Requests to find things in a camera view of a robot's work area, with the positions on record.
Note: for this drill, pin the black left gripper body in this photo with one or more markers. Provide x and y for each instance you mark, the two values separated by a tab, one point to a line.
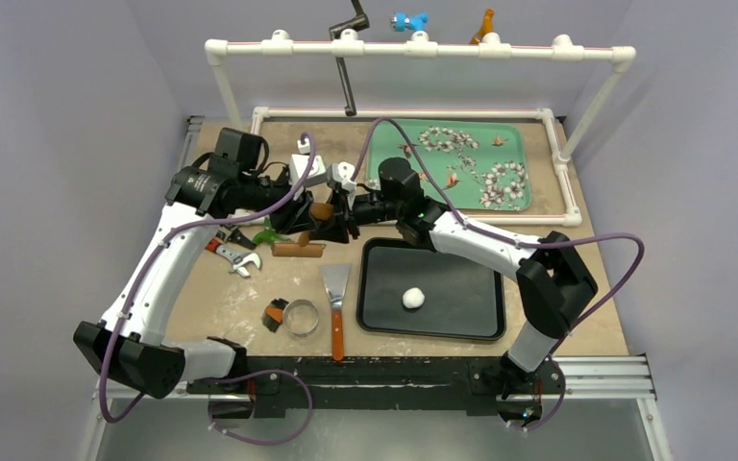
283	217

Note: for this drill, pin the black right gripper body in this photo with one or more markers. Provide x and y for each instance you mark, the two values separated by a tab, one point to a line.
345	212

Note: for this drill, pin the wooden double-ended rolling pin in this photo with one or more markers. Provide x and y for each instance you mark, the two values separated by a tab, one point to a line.
302	246

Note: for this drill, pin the white dough ball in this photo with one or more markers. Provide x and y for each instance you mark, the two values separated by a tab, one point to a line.
413	298

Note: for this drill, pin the black baking tray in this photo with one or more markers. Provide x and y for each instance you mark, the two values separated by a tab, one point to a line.
464	300

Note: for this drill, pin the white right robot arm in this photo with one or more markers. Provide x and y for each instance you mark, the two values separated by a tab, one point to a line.
553	281

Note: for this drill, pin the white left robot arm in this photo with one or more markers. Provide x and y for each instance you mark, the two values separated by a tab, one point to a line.
224	186

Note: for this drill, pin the small orange black brush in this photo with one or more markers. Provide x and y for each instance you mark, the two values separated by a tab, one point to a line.
272	316

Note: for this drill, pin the green floral tray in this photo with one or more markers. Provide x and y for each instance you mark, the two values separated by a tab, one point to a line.
479	165

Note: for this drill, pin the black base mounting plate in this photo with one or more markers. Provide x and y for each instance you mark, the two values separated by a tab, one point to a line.
474	385

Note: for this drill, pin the blue plastic toy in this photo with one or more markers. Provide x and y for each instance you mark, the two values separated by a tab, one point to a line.
400	22

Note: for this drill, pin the metal scraper orange handle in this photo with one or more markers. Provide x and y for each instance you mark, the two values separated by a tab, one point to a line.
335	279

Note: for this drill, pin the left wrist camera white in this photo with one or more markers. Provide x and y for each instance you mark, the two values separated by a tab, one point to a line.
308	175

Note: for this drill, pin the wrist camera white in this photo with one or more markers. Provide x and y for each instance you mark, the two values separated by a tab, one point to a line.
341	174
308	175

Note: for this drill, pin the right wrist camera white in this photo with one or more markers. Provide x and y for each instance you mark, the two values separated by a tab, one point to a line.
341	174

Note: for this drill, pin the red handled adjustable wrench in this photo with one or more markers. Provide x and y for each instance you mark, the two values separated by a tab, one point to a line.
240	262

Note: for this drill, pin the white PVC pipe frame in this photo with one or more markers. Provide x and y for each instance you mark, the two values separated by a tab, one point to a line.
420	46

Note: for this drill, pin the aluminium rail frame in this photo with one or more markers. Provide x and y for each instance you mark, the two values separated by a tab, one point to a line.
585	377

